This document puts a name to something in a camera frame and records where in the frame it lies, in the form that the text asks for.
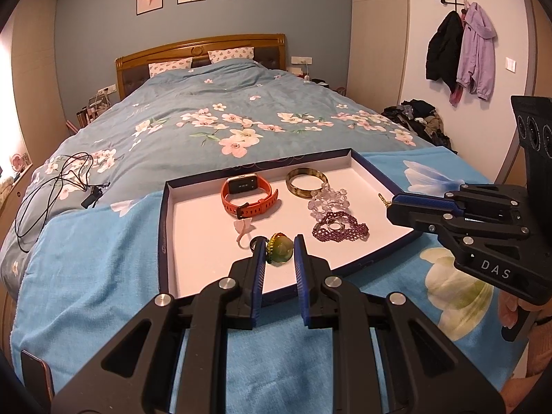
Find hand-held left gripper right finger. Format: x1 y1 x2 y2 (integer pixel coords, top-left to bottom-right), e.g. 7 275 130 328
293 234 506 414

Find tortoiseshell bangle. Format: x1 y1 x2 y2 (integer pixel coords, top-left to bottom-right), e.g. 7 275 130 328
285 168 329 200

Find orange smartwatch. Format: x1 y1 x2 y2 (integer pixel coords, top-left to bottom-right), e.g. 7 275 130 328
221 173 279 218

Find clear crystal bead bracelet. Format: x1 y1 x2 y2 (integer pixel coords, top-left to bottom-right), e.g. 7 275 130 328
307 182 351 218

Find wooden bed headboard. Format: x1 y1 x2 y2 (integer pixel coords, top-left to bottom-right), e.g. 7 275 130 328
114 33 287 104

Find green glass pendant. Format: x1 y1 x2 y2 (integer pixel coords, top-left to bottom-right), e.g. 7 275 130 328
266 232 296 265

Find white patterned pillow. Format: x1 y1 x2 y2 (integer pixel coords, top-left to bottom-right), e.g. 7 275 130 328
208 47 255 63
148 58 193 79

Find pink garment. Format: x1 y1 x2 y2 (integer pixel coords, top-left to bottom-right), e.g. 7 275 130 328
448 81 467 107

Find black cable with clip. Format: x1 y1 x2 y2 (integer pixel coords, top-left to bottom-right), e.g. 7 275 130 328
15 152 110 251

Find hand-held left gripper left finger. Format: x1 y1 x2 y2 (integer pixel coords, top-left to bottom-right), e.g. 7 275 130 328
52 237 268 414

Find purple bead bracelet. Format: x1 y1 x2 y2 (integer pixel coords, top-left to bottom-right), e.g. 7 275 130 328
312 210 370 242

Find pink ribbon ring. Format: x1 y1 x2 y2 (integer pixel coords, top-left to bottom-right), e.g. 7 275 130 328
233 219 255 248

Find pile of dark clothes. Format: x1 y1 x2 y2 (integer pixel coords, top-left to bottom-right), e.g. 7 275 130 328
382 99 458 154

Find purple jacket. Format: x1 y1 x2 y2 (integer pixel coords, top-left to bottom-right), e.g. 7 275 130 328
457 2 496 102

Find black coat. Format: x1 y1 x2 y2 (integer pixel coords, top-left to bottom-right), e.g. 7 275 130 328
425 11 464 93

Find smartphone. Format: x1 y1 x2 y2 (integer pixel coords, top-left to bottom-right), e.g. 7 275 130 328
19 349 56 403

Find blue floral duvet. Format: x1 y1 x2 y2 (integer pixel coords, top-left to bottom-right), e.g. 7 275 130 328
0 60 458 296

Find blue box tray white inside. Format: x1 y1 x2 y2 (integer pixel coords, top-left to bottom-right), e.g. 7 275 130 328
157 148 423 308

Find person's right hand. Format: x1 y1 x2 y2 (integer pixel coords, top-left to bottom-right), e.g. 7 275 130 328
499 291 525 329

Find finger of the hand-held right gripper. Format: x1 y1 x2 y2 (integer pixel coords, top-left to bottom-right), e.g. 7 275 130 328
392 183 529 221
387 205 532 243

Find light blue flower-print blanket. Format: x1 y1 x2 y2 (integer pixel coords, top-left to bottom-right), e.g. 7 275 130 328
9 147 535 414

